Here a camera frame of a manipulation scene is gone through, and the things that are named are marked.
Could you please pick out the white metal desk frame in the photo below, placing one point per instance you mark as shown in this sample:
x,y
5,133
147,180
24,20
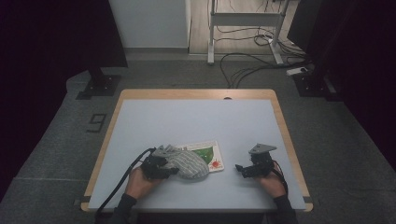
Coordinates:
x,y
246,19

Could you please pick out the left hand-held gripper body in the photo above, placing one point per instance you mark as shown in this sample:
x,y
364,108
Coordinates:
x,y
154,166

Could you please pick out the black curtain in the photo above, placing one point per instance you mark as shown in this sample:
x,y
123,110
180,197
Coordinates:
x,y
358,56
46,62

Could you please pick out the black stand base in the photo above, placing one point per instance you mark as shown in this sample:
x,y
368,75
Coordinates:
x,y
101,85

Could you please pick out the person's right hand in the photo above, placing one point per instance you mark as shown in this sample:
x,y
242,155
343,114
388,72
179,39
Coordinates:
x,y
274,185

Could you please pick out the wooden table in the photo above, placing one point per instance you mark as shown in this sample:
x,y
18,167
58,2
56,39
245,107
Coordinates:
x,y
186,94

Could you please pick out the black tape strip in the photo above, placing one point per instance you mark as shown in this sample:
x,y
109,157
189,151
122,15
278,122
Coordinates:
x,y
82,200
308,199

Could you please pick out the grey striped fuzzy pouch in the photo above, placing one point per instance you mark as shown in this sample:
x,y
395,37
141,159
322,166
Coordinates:
x,y
190,165

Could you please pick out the white cabinet panel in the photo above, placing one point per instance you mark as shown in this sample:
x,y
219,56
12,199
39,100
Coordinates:
x,y
149,23

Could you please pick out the person's left hand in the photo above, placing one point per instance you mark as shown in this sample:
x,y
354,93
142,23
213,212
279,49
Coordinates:
x,y
140,185

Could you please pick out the black stand with base plate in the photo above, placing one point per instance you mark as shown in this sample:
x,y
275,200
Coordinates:
x,y
314,85

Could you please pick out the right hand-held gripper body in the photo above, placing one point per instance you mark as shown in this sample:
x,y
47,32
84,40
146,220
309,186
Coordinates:
x,y
262,165

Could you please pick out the white power strip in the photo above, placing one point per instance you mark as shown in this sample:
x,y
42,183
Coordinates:
x,y
295,71

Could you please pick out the white caterpillar picture book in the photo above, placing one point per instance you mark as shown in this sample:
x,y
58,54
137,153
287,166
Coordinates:
x,y
214,155

